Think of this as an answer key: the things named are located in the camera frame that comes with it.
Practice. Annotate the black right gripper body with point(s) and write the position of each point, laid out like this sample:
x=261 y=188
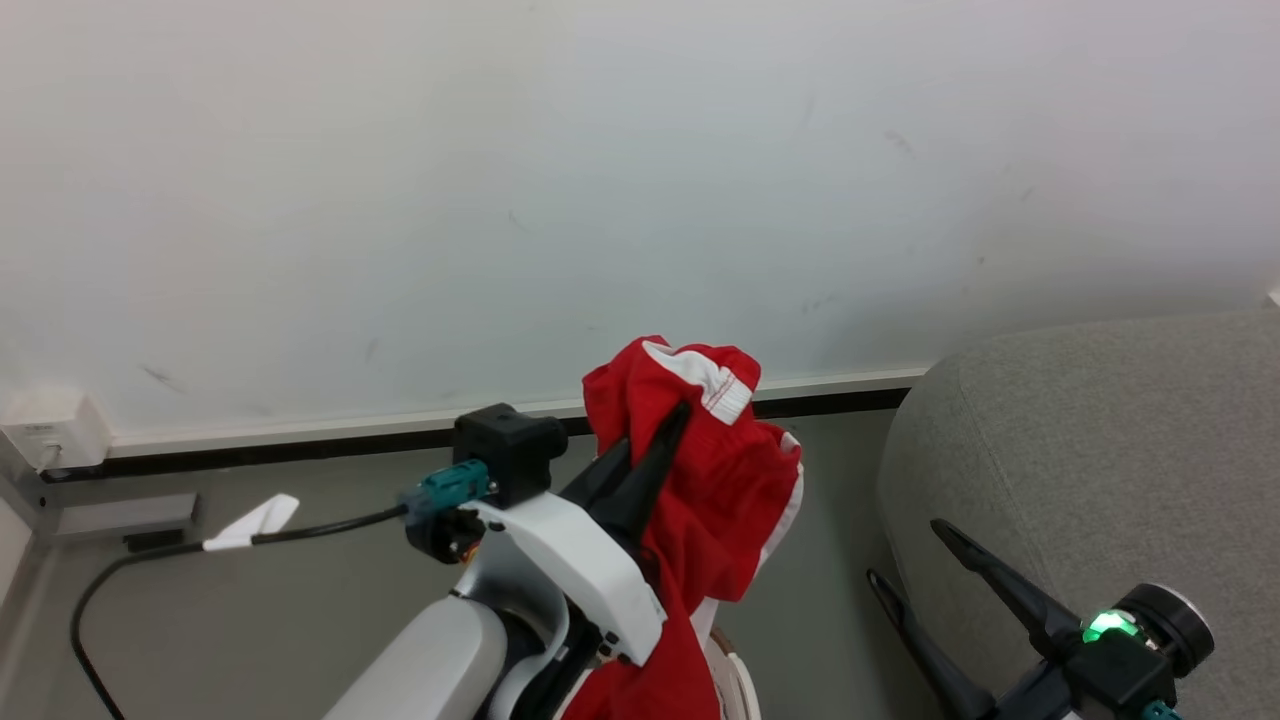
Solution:
x=1170 y=625

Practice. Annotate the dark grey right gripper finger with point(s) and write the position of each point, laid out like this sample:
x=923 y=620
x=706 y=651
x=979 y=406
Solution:
x=1010 y=585
x=930 y=655

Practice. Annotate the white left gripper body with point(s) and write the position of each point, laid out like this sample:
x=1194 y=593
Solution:
x=585 y=580

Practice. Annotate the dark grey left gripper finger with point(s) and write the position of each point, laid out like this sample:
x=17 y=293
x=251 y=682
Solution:
x=598 y=480
x=645 y=480

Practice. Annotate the red and white garment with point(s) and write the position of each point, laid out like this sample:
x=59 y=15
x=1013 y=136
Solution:
x=715 y=500

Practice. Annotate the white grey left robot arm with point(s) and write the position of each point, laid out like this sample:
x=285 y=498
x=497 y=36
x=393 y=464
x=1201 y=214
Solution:
x=440 y=655

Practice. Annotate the cream laundry basket brown rim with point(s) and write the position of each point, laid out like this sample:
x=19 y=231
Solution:
x=742 y=685

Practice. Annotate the grey fabric sofa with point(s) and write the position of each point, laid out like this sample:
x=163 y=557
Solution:
x=1100 y=450

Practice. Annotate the white and black baseboard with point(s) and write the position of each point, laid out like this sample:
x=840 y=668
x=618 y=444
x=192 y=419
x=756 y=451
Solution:
x=350 y=435

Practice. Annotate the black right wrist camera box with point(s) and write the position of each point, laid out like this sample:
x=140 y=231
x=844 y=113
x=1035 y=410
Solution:
x=1120 y=675

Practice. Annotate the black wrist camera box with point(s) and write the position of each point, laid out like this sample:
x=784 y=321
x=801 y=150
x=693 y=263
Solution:
x=505 y=450
x=1120 y=675

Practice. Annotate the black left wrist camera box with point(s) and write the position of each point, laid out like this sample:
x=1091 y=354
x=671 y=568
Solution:
x=505 y=450

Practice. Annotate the black round frame foot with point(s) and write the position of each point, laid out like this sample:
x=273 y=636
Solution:
x=155 y=541

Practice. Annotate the grey metal frame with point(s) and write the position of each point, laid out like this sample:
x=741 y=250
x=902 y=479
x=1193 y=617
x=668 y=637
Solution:
x=120 y=515

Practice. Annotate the white wall outlet box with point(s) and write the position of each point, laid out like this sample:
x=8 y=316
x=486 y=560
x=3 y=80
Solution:
x=55 y=425

